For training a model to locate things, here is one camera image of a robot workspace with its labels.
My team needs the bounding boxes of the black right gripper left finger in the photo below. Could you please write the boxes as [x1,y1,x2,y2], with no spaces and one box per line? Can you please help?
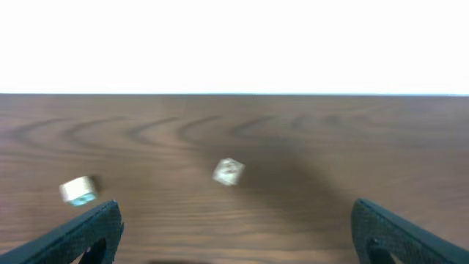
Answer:
[1,200,123,264]

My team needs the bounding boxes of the green picture wooden block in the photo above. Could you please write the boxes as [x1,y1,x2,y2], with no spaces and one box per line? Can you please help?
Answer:
[59,176,97,207]

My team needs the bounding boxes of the yellow-sided picture block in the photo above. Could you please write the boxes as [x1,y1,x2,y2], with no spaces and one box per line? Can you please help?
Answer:
[213,158,245,186]

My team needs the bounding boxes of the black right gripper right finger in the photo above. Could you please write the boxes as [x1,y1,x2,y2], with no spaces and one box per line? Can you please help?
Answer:
[351,199,468,264]

